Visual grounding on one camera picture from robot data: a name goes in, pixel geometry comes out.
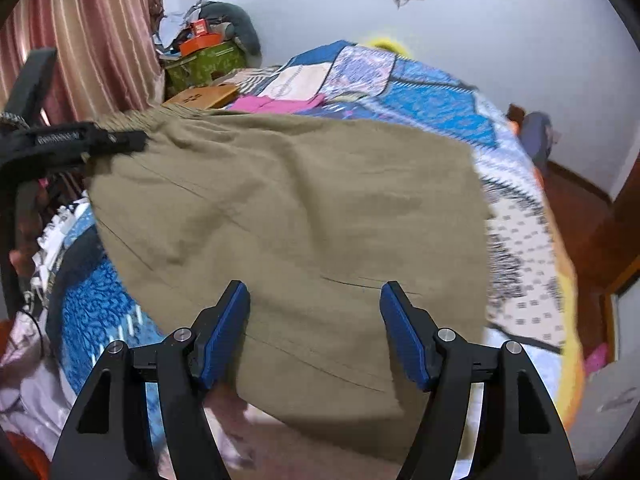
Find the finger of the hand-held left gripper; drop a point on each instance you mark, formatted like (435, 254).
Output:
(122, 142)

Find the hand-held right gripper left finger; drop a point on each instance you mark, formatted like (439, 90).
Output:
(222, 340)

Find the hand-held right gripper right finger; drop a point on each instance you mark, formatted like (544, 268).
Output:
(405, 340)

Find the khaki pants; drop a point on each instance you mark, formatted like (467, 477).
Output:
(300, 210)

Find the wooden lap tray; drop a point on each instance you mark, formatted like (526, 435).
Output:
(205, 96)

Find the green storage box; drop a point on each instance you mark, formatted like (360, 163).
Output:
(205, 67)

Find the striped pink curtain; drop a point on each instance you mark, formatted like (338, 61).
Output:
(90, 35)

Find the orange box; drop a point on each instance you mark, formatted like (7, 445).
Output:
(200, 45)

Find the pile of clothes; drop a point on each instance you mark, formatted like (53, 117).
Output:
(175, 25)

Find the small red box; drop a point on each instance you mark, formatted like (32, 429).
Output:
(199, 27)

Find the pink garment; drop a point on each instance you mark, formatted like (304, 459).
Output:
(275, 105)

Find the grey plush pillow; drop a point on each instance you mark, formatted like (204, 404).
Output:
(242, 25)

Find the white cloth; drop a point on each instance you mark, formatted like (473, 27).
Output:
(30, 370)

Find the blue patchwork blanket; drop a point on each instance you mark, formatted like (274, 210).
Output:
(430, 105)

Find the grey backpack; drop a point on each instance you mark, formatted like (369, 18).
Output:
(536, 140)

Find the yellow hoop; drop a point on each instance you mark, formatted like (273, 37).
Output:
(387, 42)

